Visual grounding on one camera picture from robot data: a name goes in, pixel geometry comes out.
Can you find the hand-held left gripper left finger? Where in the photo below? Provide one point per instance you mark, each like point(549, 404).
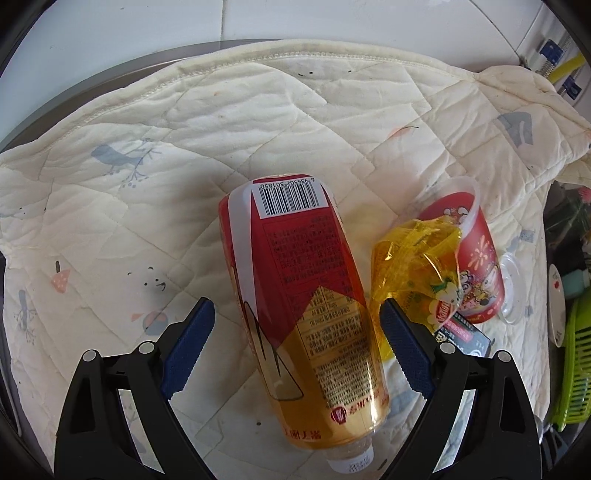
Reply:
point(187, 350)

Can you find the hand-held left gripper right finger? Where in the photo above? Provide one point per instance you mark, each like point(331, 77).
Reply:
point(406, 350)

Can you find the tea bottle with red label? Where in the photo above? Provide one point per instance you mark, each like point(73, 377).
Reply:
point(304, 300)

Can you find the yellow plastic wrapper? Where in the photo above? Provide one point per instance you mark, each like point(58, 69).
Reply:
point(411, 263)

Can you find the red printed plastic cup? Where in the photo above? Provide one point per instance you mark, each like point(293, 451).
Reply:
point(480, 258)

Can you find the white bowl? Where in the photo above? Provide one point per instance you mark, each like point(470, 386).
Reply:
point(556, 304)

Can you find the green dish rack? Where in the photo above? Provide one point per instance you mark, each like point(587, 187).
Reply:
point(577, 369)

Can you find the teal bottle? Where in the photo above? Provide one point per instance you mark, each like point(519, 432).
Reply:
point(577, 284)

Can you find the cream quilted blanket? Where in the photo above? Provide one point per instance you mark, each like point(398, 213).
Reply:
point(184, 161)

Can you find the pink brush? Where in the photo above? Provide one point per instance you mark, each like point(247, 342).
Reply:
point(585, 194)

